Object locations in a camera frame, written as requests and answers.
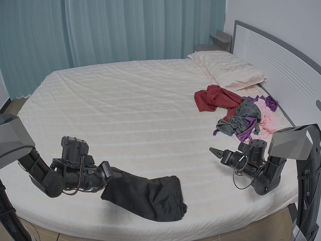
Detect black T-shirt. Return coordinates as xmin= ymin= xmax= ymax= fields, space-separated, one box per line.
xmin=100 ymin=168 xmax=188 ymax=222

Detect cream pillow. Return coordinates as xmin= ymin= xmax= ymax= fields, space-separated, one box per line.
xmin=187 ymin=50 xmax=268 ymax=92

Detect blue-green curtain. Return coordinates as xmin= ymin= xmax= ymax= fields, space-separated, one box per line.
xmin=0 ymin=0 xmax=227 ymax=100

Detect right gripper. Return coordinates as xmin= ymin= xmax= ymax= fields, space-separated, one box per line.
xmin=209 ymin=147 xmax=262 ymax=178

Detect bed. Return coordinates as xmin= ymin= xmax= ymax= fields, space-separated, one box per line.
xmin=0 ymin=20 xmax=321 ymax=235

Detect black cable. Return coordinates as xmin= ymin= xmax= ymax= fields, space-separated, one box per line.
xmin=232 ymin=170 xmax=254 ymax=191
xmin=62 ymin=188 xmax=84 ymax=196
xmin=0 ymin=145 xmax=35 ymax=159

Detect pile of clothes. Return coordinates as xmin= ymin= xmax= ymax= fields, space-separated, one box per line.
xmin=213 ymin=96 xmax=279 ymax=144

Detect dark red garment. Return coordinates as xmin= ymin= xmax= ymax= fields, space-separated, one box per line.
xmin=194 ymin=84 xmax=244 ymax=123

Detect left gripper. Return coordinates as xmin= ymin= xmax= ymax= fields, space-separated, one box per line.
xmin=64 ymin=161 xmax=124 ymax=193

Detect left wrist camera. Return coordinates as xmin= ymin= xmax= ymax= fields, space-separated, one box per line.
xmin=81 ymin=155 xmax=96 ymax=166

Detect grey bedside table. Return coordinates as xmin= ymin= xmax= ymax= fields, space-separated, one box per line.
xmin=194 ymin=30 xmax=232 ymax=53

